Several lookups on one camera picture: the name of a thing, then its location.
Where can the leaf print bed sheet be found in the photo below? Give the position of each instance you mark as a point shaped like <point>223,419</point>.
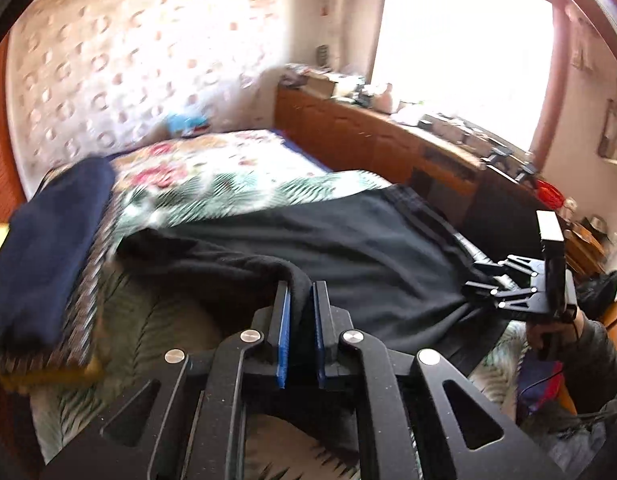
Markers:
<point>153,310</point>

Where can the blue tissue pack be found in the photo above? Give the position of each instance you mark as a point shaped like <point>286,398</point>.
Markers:
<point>186,124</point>

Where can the black printed t-shirt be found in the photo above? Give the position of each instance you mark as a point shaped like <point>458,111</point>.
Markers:
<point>363,250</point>

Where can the pale pink container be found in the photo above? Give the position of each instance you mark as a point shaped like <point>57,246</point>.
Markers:
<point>385,100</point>

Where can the wall shelf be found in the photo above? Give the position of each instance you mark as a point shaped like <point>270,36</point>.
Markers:
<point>613,135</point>

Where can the red plastic bag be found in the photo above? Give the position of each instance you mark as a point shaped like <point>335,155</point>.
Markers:
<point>548,192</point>

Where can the person's right hand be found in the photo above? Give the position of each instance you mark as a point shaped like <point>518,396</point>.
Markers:
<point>580,317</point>

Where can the floral blanket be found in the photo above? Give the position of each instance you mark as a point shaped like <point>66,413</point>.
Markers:
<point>213,160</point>

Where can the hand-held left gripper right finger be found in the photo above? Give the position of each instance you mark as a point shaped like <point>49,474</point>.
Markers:
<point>319,340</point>

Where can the person's right forearm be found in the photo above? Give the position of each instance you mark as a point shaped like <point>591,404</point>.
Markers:
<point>598,360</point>

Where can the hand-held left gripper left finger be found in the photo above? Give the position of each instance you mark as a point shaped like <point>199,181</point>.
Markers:
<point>284,340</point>

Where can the black bag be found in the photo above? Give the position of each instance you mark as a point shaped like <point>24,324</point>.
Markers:
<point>598,292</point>

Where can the bright window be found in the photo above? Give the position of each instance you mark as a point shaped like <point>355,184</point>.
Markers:
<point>463,50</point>

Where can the folded mustard yellow garment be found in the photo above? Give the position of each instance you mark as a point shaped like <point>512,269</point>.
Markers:
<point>53,379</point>

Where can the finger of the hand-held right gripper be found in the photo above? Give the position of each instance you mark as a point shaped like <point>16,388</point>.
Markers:
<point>518,266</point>
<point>508,299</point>

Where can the wooden cabinet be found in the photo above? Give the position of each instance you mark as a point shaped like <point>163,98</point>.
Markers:
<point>348,130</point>

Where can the cardboard box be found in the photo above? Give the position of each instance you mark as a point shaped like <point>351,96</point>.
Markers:
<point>321,82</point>

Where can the small dark ribbed object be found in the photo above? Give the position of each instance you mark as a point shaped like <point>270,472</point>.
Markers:
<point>322,52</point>

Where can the folded navy garment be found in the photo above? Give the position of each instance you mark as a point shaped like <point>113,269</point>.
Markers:
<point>43,250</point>

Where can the folded medallion patterned garment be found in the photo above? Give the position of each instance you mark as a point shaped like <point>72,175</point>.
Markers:
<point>83,310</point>

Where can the ribbed wooden panel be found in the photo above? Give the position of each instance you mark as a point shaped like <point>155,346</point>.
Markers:
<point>1,135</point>

